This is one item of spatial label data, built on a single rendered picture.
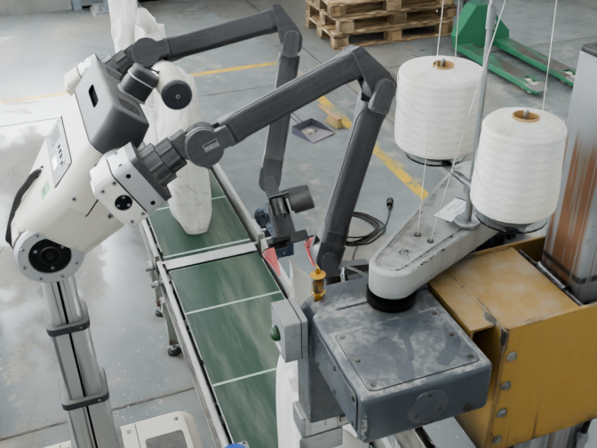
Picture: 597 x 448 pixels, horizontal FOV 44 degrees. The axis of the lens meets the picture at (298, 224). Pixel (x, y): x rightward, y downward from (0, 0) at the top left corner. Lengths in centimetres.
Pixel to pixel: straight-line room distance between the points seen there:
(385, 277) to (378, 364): 16
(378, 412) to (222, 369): 149
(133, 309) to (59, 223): 190
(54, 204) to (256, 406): 111
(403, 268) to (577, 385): 44
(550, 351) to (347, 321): 38
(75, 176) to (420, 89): 76
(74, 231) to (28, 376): 169
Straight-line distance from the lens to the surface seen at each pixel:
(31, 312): 373
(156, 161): 148
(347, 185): 156
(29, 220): 178
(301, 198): 197
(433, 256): 133
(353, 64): 151
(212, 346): 273
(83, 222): 171
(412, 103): 138
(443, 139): 139
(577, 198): 140
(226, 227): 340
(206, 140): 147
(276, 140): 197
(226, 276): 307
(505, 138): 117
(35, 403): 324
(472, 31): 687
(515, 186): 120
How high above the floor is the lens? 216
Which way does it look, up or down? 32 degrees down
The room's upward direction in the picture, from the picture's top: 1 degrees counter-clockwise
